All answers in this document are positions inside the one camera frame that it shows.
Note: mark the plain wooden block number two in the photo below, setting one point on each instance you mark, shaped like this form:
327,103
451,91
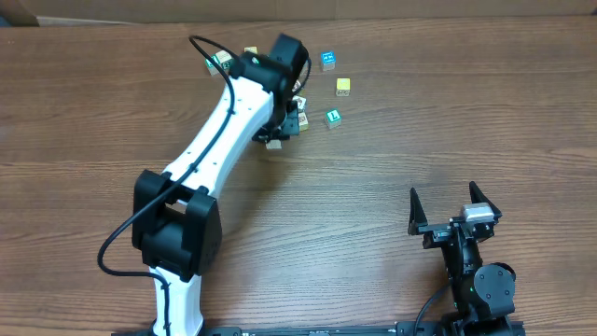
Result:
224,59

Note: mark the blue top wooden block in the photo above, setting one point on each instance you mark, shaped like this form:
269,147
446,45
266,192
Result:
328,60

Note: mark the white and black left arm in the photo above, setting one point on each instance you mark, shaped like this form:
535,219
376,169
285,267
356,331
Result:
176,222

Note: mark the yellow top wooden block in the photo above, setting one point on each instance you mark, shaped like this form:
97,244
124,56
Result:
251,49

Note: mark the green letter block far left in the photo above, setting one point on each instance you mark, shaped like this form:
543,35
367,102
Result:
212,65

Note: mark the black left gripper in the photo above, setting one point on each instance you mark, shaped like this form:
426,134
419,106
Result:
289,123

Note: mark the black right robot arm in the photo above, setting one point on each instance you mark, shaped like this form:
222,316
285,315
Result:
483,294

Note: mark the yellow sided picture block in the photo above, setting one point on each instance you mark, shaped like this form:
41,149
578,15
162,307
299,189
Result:
303,122

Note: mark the yellow top block right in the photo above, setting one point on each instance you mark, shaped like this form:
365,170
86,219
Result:
343,87

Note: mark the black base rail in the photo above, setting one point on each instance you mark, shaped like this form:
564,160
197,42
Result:
398,329

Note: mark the white block brown animal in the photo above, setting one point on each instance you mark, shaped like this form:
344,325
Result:
297,87

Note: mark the green L wooden block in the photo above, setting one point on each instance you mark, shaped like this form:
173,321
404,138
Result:
333,118

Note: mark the white patterned wooden block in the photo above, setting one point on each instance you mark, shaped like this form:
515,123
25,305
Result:
274,145

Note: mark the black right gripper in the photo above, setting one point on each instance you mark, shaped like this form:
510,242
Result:
437,233

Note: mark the white block brown acorn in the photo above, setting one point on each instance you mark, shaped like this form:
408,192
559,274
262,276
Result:
301,102

